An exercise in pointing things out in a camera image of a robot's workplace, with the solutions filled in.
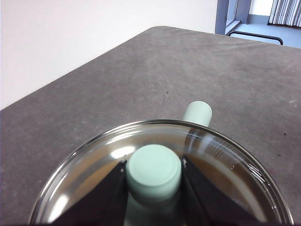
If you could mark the blue-grey door frame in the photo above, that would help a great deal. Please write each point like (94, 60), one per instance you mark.
(221, 16)

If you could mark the glass lid with green knob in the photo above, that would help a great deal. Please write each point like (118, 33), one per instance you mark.
(150, 169)

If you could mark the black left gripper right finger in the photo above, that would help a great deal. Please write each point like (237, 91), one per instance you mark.
(207, 204)

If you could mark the black metal bar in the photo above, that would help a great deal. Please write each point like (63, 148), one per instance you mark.
(258, 35)

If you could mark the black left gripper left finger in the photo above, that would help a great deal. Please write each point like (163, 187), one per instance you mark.
(101, 204)

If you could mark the striped curtain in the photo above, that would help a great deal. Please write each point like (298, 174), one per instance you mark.
(287, 11)

